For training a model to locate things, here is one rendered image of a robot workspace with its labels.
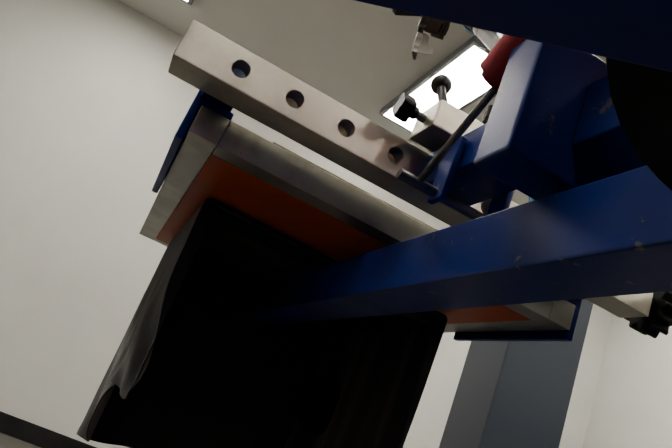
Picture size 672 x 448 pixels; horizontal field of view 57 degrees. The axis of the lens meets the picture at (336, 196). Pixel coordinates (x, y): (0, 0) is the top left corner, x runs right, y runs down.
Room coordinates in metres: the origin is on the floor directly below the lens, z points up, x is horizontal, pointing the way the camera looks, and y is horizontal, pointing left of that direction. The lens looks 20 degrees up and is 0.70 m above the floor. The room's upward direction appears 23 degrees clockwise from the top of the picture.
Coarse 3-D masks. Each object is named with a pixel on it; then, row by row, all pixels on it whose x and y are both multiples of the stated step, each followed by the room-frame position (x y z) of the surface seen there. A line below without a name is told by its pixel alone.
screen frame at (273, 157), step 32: (192, 128) 0.69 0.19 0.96; (224, 128) 0.70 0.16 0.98; (192, 160) 0.79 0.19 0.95; (224, 160) 0.74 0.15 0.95; (256, 160) 0.71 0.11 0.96; (288, 160) 0.72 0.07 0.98; (160, 192) 1.01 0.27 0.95; (288, 192) 0.76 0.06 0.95; (320, 192) 0.73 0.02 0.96; (352, 192) 0.74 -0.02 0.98; (160, 224) 1.26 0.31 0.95; (352, 224) 0.77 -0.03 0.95; (384, 224) 0.76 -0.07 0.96; (416, 224) 0.77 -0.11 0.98; (544, 320) 0.84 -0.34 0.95
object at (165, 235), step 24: (216, 168) 0.78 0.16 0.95; (192, 192) 0.93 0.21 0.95; (216, 192) 0.88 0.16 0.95; (240, 192) 0.84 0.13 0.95; (264, 192) 0.79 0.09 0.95; (264, 216) 0.90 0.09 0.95; (288, 216) 0.85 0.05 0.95; (312, 216) 0.81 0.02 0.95; (168, 240) 1.38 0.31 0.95; (312, 240) 0.92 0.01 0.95; (336, 240) 0.87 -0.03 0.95; (360, 240) 0.83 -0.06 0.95
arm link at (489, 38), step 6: (468, 30) 1.65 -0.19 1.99; (474, 30) 1.60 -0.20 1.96; (480, 30) 1.57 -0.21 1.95; (486, 30) 1.56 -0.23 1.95; (480, 36) 1.58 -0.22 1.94; (486, 36) 1.56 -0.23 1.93; (492, 36) 1.54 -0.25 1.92; (498, 36) 1.53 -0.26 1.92; (486, 42) 1.57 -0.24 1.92; (492, 42) 1.55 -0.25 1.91
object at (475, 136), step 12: (480, 132) 0.57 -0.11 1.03; (468, 144) 0.58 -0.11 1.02; (432, 156) 0.66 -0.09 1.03; (468, 156) 0.57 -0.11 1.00; (468, 168) 0.58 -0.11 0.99; (432, 180) 0.64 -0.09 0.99; (456, 180) 0.61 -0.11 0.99; (468, 180) 0.60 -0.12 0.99; (480, 180) 0.59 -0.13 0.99; (492, 180) 0.58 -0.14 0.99; (456, 192) 0.64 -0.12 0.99; (468, 192) 0.63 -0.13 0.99; (480, 192) 0.62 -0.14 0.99; (492, 192) 0.61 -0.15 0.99; (504, 192) 0.59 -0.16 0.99; (468, 204) 0.66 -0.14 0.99
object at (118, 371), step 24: (192, 216) 1.02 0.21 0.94; (192, 240) 0.92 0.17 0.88; (168, 264) 1.11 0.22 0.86; (168, 288) 0.92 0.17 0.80; (144, 312) 1.02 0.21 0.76; (144, 336) 0.97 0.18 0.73; (120, 360) 1.23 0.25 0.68; (144, 360) 0.93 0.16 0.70; (120, 384) 1.03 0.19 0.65; (96, 408) 1.24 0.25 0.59
